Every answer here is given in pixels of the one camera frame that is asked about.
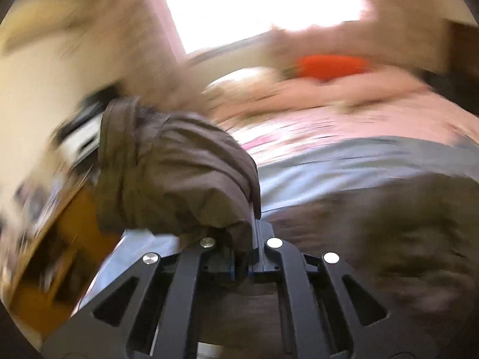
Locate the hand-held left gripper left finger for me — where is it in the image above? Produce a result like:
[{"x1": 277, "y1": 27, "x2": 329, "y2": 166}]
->
[{"x1": 42, "y1": 236, "x2": 237, "y2": 359}]

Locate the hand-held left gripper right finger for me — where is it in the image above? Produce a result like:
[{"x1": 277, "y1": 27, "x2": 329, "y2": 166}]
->
[{"x1": 248, "y1": 220, "x2": 439, "y2": 359}]

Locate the light grey bed sheet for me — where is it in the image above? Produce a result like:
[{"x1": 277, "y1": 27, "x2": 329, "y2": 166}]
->
[{"x1": 239, "y1": 136, "x2": 479, "y2": 219}]

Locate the yellow wooden furniture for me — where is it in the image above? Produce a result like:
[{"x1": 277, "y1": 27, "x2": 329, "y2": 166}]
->
[{"x1": 7, "y1": 185, "x2": 126, "y2": 341}]

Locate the pink printed blanket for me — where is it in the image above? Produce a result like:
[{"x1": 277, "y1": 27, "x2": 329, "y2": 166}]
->
[{"x1": 204, "y1": 65, "x2": 479, "y2": 165}]

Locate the orange cushion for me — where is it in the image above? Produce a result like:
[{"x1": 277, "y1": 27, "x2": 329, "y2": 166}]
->
[{"x1": 295, "y1": 54, "x2": 370, "y2": 82}]

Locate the pink curtain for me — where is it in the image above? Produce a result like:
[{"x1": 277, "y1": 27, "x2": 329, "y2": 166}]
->
[{"x1": 80, "y1": 0, "x2": 204, "y2": 113}]

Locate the bright window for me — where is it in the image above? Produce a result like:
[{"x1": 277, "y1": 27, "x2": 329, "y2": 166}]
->
[{"x1": 156, "y1": 0, "x2": 379, "y2": 55}]

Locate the dark furniture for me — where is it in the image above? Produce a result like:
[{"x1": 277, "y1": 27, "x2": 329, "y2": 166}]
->
[{"x1": 446, "y1": 19, "x2": 479, "y2": 81}]

